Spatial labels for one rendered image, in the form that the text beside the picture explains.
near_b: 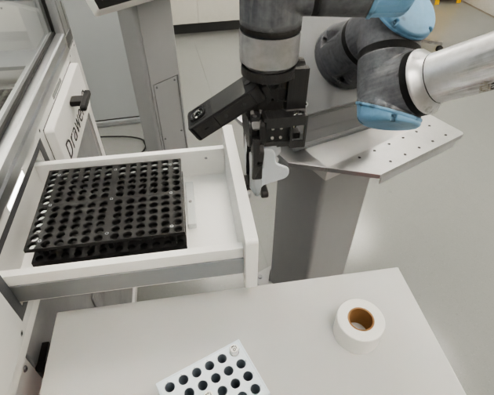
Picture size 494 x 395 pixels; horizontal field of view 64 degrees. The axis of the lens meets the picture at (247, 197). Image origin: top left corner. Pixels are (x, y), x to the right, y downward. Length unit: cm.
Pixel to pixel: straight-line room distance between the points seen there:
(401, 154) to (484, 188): 134
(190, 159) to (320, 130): 36
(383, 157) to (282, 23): 57
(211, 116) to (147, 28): 100
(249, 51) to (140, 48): 105
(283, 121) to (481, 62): 32
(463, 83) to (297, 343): 48
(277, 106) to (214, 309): 33
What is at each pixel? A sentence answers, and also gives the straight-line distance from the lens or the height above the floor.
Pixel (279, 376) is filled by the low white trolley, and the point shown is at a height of 76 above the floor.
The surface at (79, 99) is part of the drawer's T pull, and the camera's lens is 92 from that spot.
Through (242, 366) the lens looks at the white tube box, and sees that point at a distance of 60.
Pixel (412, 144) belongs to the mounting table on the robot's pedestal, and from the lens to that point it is 106.
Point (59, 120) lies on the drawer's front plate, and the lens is 84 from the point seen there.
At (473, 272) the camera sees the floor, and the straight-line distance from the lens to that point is 189.
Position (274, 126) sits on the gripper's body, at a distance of 55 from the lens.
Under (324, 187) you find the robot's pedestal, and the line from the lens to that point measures 104.
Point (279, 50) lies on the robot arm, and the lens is 49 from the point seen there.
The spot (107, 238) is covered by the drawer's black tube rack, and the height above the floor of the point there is 90.
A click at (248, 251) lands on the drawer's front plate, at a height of 91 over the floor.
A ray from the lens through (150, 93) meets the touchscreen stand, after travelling 160.
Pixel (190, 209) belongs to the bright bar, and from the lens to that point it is 69.
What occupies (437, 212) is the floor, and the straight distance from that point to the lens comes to 207.
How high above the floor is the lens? 133
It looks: 43 degrees down
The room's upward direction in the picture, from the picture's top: straight up
